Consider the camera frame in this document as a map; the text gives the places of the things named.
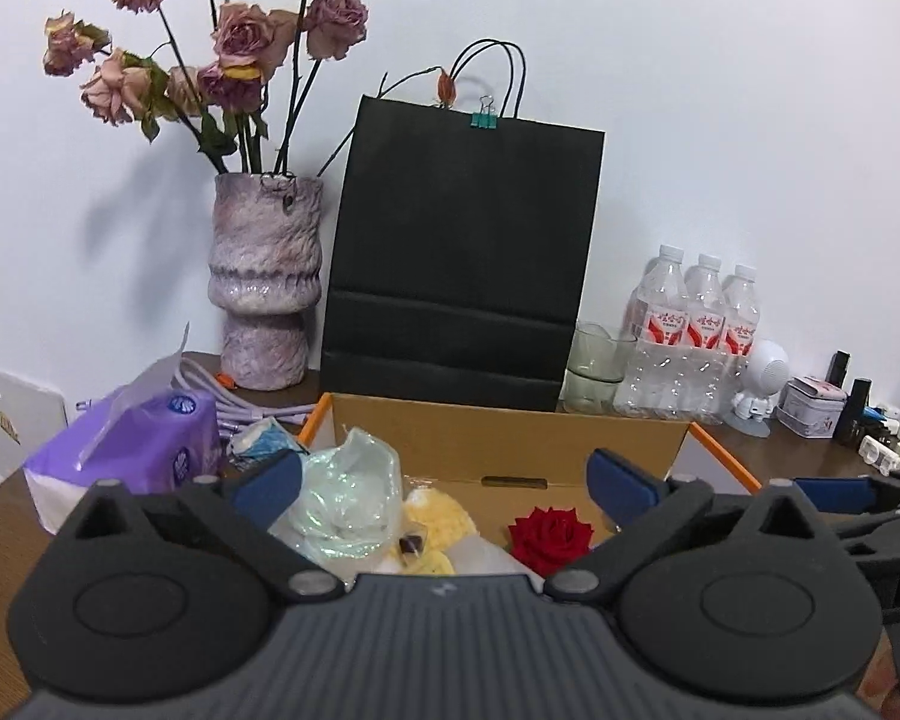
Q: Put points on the red label water bottle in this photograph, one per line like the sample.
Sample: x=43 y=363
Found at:
x=703 y=330
x=656 y=330
x=741 y=337

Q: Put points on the black paper bag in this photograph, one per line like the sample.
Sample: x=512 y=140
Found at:
x=457 y=240

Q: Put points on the mottled purple ceramic vase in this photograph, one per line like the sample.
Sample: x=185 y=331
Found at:
x=266 y=262

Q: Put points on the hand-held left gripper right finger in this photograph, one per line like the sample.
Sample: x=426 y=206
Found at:
x=622 y=491

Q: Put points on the dried red rosebud stem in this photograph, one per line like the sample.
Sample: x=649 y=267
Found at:
x=445 y=86

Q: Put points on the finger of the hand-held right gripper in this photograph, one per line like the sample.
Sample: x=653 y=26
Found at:
x=840 y=495
x=892 y=540

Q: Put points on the white wall appliance panel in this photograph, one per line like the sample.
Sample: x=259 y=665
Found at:
x=15 y=420

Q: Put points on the dried pink rose bouquet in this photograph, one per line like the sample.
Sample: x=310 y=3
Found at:
x=251 y=30

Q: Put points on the black cosmetic tube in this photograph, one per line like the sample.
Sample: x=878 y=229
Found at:
x=838 y=369
x=851 y=412

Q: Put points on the white robot figurine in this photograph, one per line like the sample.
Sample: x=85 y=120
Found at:
x=769 y=367

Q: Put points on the purple tissue pack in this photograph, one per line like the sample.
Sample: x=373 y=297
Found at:
x=157 y=435

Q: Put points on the iridescent clear plastic bag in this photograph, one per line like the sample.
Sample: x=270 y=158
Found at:
x=345 y=495

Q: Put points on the yellow plush toy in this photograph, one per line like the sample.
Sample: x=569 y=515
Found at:
x=439 y=517

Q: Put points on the orange-edged cardboard box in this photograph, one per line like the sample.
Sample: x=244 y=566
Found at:
x=495 y=439

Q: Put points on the pale printed tin box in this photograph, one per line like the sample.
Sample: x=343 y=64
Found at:
x=810 y=405

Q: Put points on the small blue tool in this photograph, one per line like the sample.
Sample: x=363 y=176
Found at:
x=876 y=413

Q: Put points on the clear green glass cup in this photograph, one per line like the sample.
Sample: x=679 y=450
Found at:
x=596 y=375

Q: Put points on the teal binder clip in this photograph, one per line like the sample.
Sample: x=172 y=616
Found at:
x=484 y=118

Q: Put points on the crumpled blue white wrapper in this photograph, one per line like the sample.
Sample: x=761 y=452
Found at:
x=266 y=439

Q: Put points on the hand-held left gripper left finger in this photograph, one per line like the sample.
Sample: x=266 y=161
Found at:
x=270 y=487

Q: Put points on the brown wrapped candy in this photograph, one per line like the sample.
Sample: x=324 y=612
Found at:
x=412 y=542

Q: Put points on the red rose flower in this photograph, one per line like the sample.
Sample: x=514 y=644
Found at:
x=551 y=536

